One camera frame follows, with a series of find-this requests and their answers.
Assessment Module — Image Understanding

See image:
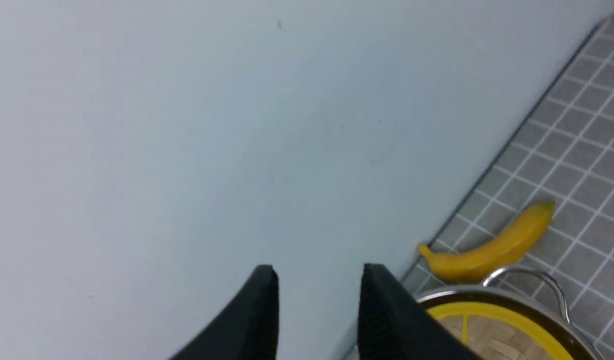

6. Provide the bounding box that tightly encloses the grey checkered tablecloth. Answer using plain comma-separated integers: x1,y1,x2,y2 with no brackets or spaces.
400,14,614,360

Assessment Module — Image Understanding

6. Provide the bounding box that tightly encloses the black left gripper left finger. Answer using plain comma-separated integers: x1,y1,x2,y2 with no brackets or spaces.
172,265,279,360

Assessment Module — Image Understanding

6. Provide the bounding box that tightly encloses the woven bamboo steamer lid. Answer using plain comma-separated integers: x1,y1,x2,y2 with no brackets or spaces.
427,301,573,360

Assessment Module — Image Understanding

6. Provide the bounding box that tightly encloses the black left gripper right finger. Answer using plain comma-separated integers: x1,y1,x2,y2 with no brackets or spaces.
358,263,479,360

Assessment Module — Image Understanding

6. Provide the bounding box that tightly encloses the stainless steel pot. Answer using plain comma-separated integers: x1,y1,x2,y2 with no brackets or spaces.
415,265,603,360

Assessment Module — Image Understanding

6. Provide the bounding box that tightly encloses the yellow plastic banana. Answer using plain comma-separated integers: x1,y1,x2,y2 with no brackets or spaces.
417,200,555,284

